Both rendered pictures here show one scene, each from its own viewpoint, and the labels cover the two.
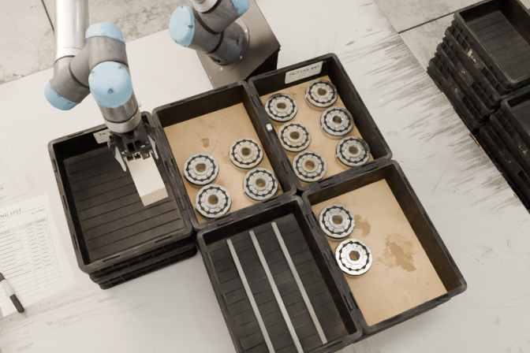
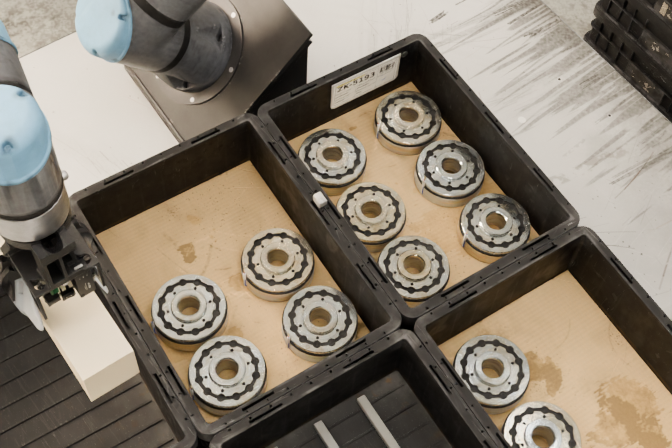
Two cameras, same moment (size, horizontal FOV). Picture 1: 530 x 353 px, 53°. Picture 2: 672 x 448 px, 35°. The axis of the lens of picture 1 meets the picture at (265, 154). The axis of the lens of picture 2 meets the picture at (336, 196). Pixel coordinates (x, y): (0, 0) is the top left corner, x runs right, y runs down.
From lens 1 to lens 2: 14 cm
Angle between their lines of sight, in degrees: 7
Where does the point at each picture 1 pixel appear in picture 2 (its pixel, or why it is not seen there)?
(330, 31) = (393, 0)
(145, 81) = not seen: hidden behind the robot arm
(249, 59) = (249, 71)
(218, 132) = (211, 228)
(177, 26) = (95, 21)
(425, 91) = (603, 90)
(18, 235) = not seen: outside the picture
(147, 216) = (90, 428)
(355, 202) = (519, 328)
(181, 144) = (136, 265)
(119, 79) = (23, 119)
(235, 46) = (216, 49)
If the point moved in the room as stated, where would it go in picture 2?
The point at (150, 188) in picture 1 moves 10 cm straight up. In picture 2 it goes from (101, 359) to (87, 319)
